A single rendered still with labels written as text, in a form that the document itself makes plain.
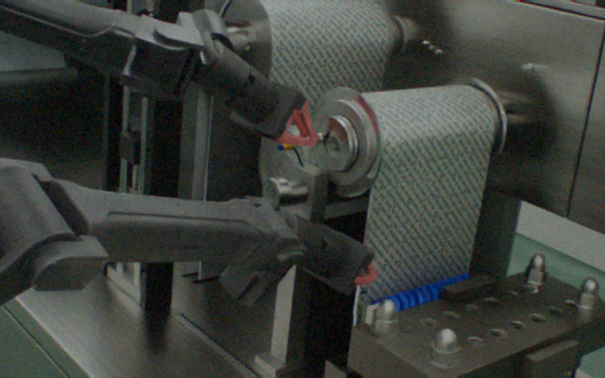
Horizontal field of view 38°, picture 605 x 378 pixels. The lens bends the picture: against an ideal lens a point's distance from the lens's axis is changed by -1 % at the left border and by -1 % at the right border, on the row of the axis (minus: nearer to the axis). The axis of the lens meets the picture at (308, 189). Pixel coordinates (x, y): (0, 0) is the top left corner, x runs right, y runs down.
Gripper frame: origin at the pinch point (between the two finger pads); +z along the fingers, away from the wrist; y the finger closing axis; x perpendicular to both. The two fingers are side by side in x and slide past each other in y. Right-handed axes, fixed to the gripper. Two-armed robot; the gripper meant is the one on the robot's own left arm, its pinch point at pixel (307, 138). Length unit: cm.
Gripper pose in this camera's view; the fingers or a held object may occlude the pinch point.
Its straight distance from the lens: 117.0
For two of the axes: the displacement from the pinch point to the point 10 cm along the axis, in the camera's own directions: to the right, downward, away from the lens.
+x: 5.0, -8.6, 1.0
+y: 6.0, 2.6, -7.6
